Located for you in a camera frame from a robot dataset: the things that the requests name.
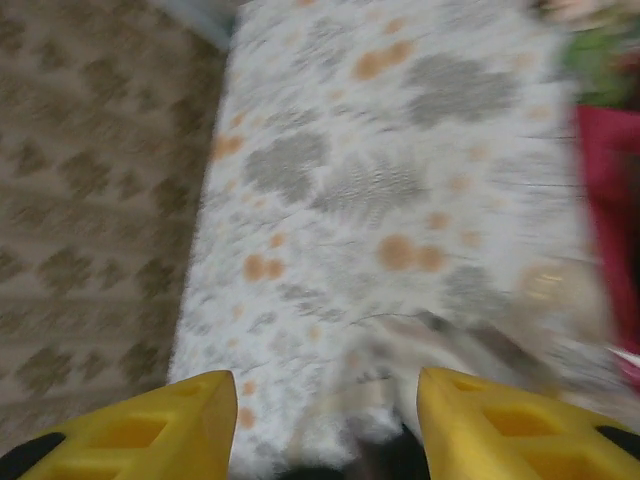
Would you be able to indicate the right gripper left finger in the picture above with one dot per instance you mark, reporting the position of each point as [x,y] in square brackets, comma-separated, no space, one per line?
[190,415]

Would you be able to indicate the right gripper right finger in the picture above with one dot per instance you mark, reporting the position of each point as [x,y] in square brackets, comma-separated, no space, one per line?
[450,410]

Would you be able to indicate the red wrapping paper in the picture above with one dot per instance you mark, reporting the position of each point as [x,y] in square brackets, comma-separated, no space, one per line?
[615,200]

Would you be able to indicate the floral table cover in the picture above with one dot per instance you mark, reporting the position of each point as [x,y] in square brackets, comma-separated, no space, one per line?
[375,175]

